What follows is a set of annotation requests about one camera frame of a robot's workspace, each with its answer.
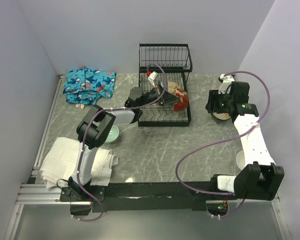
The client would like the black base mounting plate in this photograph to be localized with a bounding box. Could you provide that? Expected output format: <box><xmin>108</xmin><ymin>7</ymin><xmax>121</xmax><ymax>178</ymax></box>
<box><xmin>59</xmin><ymin>182</ymin><xmax>236</xmax><ymax>216</ymax></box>

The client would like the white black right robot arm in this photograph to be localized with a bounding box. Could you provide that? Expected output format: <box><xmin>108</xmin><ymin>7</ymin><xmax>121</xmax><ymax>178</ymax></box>
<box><xmin>205</xmin><ymin>80</ymin><xmax>285</xmax><ymax>201</ymax></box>

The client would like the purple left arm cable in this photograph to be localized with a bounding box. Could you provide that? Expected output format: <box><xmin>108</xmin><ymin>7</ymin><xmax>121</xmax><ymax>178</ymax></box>
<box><xmin>77</xmin><ymin>63</ymin><xmax>167</xmax><ymax>222</ymax></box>

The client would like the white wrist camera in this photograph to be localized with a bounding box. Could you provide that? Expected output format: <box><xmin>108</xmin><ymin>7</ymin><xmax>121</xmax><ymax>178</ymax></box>
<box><xmin>146</xmin><ymin>71</ymin><xmax>158</xmax><ymax>87</ymax></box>
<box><xmin>218</xmin><ymin>74</ymin><xmax>235</xmax><ymax>95</ymax></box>

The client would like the white folded towel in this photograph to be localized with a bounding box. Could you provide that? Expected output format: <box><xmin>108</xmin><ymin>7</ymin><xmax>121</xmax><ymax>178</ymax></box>
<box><xmin>39</xmin><ymin>137</ymin><xmax>119</xmax><ymax>190</ymax></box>

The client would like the cream bowl with brown outside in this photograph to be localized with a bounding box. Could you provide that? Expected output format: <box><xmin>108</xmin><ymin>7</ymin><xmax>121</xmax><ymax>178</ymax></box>
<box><xmin>167</xmin><ymin>81</ymin><xmax>180</xmax><ymax>95</ymax></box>

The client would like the black wire dish rack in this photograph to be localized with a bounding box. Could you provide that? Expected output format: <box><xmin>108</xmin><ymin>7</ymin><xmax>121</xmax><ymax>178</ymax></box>
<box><xmin>138</xmin><ymin>43</ymin><xmax>193</xmax><ymax>127</ymax></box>

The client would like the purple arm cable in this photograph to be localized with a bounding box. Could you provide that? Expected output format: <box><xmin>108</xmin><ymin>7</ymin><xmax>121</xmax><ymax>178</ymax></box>
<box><xmin>176</xmin><ymin>70</ymin><xmax>271</xmax><ymax>219</ymax></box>
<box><xmin>77</xmin><ymin>63</ymin><xmax>167</xmax><ymax>222</ymax></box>

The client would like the brown interior dark bowl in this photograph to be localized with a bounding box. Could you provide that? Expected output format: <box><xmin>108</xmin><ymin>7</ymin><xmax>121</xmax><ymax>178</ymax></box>
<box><xmin>210</xmin><ymin>112</ymin><xmax>231</xmax><ymax>123</ymax></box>

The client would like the plain white bowl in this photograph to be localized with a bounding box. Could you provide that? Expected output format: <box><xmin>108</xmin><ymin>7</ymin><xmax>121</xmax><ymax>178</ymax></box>
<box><xmin>236</xmin><ymin>150</ymin><xmax>246</xmax><ymax>170</ymax></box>

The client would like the aluminium frame rail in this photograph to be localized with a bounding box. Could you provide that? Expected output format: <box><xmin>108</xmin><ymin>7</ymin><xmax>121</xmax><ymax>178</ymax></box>
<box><xmin>14</xmin><ymin>182</ymin><xmax>280</xmax><ymax>206</ymax></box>

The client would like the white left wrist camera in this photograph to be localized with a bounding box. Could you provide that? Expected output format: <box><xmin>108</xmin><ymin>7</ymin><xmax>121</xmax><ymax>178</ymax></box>
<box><xmin>146</xmin><ymin>71</ymin><xmax>158</xmax><ymax>87</ymax></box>

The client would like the pale green bowl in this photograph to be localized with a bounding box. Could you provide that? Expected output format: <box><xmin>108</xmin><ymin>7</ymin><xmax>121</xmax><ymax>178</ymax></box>
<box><xmin>105</xmin><ymin>125</ymin><xmax>120</xmax><ymax>144</ymax></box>

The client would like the blue shark print cloth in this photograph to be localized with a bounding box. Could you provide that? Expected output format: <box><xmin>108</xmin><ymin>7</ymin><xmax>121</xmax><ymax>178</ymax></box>
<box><xmin>63</xmin><ymin>66</ymin><xmax>117</xmax><ymax>105</ymax></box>

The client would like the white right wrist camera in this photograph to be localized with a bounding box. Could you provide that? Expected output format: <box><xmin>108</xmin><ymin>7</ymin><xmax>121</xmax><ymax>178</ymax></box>
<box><xmin>218</xmin><ymin>74</ymin><xmax>235</xmax><ymax>95</ymax></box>

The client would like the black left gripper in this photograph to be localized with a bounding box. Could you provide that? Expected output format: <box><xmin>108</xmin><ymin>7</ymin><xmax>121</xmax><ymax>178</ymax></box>
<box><xmin>138</xmin><ymin>84</ymin><xmax>181</xmax><ymax>109</ymax></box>

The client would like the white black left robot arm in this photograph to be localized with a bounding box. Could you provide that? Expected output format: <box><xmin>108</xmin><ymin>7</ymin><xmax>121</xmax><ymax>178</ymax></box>
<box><xmin>67</xmin><ymin>84</ymin><xmax>189</xmax><ymax>201</ymax></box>

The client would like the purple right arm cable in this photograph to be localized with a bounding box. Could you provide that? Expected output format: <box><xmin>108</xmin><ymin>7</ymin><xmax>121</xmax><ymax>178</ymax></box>
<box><xmin>176</xmin><ymin>70</ymin><xmax>271</xmax><ymax>219</ymax></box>

